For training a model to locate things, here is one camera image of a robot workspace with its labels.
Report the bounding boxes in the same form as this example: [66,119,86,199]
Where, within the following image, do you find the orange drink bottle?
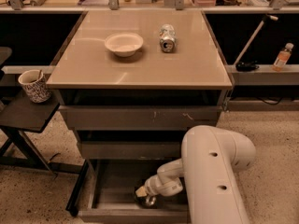
[272,43,293,71]

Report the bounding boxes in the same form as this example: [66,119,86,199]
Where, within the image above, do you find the dark side table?
[0,46,90,217]

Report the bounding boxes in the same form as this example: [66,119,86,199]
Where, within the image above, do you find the patterned paper cup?
[18,70,51,104]

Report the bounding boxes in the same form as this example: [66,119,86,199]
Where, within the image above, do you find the silver soda can lying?
[160,24,176,53]

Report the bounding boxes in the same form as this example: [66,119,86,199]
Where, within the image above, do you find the open bottom drawer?
[78,160,190,224]

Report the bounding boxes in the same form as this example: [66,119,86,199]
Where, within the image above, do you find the green soda can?
[134,188,156,208]

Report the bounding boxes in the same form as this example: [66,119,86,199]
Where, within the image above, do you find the grey drawer cabinet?
[46,8,234,224]

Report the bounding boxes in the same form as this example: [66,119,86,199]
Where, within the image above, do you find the white stick with black tip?
[233,14,278,65]

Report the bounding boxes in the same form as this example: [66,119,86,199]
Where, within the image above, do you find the black object on ledge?
[235,62,259,72]

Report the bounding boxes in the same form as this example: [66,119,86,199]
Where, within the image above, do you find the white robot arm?
[135,125,256,224]

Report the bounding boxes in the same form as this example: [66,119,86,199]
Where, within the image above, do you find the top drawer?
[59,105,221,131]

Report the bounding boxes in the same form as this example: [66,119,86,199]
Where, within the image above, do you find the middle drawer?
[77,141,181,160]

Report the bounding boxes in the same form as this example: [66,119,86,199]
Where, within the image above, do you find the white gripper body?
[144,175,183,197]

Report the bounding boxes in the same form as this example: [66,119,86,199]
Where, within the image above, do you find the white paper bowl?
[105,33,144,57]

